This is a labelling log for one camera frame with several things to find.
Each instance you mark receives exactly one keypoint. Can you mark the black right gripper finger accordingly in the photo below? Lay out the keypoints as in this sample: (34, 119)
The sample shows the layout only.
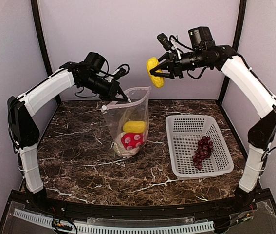
(163, 75)
(161, 64)

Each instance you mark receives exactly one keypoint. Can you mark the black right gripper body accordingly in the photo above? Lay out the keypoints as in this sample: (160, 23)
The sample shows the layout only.
(178, 68)

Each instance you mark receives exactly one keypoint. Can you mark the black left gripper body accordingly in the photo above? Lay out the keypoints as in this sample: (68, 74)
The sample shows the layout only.
(106, 92)

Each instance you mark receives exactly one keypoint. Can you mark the clear zip top bag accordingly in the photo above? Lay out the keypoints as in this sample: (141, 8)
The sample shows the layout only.
(117, 113)

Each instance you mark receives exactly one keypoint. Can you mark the yellow vegetable toy front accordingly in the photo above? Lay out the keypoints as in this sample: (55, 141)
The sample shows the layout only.
(134, 127)

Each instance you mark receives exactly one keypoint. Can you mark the red bell pepper toy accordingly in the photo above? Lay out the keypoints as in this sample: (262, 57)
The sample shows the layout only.
(132, 140)

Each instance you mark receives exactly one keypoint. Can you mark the white cauliflower toy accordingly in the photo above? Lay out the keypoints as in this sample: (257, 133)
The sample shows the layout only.
(121, 151)

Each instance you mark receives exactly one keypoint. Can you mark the white plastic basket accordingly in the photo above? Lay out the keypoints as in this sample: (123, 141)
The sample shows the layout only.
(183, 133)

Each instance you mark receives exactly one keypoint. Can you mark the dark red grape bunch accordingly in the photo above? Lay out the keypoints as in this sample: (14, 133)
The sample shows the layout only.
(204, 150)

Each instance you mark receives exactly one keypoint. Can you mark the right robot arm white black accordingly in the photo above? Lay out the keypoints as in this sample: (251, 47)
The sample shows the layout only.
(225, 59)

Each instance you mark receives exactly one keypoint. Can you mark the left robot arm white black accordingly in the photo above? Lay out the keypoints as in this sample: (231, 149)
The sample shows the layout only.
(22, 128)

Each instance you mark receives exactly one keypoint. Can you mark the right black frame post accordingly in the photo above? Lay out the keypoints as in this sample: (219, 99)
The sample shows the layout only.
(236, 41)

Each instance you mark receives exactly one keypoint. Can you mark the black frame post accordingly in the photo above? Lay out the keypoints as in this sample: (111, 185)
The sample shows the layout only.
(40, 36)
(236, 41)

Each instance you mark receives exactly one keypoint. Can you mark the left black frame post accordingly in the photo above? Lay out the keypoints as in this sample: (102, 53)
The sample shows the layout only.
(40, 36)

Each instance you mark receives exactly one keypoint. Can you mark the black front rail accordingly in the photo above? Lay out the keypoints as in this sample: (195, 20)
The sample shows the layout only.
(79, 211)

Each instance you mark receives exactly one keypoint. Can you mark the white slotted cable duct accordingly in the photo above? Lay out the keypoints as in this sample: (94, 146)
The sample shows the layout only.
(118, 226)

